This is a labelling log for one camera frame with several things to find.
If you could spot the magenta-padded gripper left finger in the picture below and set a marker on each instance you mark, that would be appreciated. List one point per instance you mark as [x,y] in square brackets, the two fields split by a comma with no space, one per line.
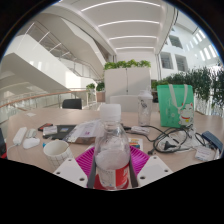
[85,163]

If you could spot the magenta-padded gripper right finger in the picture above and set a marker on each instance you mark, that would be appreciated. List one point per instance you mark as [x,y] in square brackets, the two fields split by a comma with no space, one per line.
[140,161]

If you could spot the clear water bottle red label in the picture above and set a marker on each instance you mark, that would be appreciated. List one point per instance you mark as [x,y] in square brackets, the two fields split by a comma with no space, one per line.
[111,153]

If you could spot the colourful sticker sheet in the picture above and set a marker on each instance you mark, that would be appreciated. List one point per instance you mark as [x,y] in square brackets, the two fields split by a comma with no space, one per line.
[135,143]

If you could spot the white checked mug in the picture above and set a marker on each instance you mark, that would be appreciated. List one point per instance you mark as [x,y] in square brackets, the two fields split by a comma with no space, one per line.
[57,153]

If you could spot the white power adapter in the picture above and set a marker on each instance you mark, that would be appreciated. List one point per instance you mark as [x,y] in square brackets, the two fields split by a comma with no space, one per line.
[140,130]

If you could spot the open paper booklet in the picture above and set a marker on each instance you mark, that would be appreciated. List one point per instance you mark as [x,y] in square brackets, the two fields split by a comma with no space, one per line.
[85,131]

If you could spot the black notebook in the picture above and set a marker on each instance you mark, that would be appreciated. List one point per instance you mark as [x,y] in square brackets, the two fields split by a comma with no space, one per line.
[65,130]

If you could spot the teal marker pen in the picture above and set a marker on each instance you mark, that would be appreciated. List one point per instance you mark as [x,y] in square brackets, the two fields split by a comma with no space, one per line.
[44,145]

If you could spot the white card pack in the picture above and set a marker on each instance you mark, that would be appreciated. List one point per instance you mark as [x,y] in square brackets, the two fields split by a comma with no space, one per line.
[50,130]

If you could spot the clear shaker bottle white lid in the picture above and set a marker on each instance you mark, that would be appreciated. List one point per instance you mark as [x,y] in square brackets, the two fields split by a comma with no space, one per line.
[145,108]

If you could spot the small black red box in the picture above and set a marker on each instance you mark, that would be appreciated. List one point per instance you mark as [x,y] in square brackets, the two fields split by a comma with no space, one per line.
[45,126]

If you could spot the white computer mouse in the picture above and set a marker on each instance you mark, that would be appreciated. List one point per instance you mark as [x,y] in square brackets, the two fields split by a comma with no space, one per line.
[31,143]

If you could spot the black chair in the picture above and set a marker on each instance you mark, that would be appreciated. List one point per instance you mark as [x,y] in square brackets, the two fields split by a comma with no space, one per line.
[72,103]

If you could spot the small grey oval device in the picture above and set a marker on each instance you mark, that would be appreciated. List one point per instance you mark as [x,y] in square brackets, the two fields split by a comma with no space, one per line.
[31,133]

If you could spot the white chair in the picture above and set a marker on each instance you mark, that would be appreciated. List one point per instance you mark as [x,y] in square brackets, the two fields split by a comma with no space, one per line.
[123,102]

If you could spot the green tote bag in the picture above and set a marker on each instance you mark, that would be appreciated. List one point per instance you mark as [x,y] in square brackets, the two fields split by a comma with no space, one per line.
[175,105]

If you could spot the white power strip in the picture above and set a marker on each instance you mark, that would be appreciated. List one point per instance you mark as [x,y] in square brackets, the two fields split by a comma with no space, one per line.
[20,135]

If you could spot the brown planter with plant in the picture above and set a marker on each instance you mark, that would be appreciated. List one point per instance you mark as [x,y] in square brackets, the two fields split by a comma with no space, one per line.
[100,93]

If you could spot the white paper sheet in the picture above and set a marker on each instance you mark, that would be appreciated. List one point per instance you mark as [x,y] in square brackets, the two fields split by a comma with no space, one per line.
[31,114]

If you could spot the green plant on white stand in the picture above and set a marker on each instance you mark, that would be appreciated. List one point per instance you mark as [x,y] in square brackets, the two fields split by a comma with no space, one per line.
[90,87]

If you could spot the white cabinet with plants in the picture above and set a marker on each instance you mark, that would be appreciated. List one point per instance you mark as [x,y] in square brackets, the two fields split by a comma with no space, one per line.
[127,80]

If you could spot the red and dark chair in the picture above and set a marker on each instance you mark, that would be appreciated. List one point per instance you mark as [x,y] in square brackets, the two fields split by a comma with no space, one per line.
[2,145]

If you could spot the row of green hedge plants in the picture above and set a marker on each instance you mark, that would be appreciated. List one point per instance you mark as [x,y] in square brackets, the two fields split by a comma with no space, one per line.
[196,83]

